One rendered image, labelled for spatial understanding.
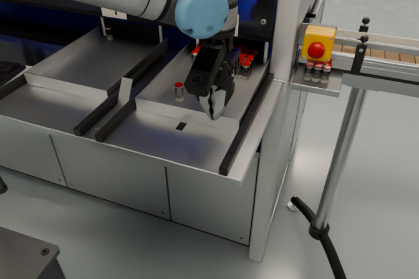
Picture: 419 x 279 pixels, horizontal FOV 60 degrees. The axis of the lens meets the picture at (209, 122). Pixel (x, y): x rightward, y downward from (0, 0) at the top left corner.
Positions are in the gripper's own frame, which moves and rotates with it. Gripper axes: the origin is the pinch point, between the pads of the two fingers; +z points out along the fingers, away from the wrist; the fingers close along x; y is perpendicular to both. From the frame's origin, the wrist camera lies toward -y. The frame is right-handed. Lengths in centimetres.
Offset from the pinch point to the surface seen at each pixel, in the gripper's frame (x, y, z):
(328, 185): -30, 43, 52
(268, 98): -8.8, 17.2, 3.3
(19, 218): 100, 10, 91
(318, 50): -18.3, 23.4, -9.1
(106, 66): 39.4, 16.8, 3.0
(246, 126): -7.5, 1.6, 1.6
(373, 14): -49, 354, 85
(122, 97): 24.5, 1.9, 1.7
